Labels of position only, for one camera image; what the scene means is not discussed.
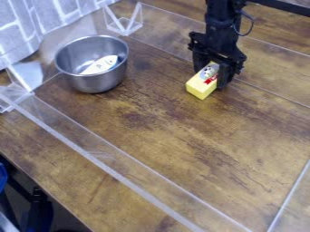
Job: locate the white fish toy in bowl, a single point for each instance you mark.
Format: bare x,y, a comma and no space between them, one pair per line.
101,65

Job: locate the stainless steel bowl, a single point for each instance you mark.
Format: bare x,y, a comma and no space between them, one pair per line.
93,62

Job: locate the clear acrylic barrier front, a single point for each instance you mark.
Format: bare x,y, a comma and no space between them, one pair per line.
176,201

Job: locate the yellow butter block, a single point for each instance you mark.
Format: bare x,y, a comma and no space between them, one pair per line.
202,83

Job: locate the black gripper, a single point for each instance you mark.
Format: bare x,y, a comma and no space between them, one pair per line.
217,45

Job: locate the clear acrylic triangular bracket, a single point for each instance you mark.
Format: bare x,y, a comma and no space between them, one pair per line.
121,25

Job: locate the grey brick pattern cloth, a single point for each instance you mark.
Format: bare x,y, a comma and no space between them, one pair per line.
27,20

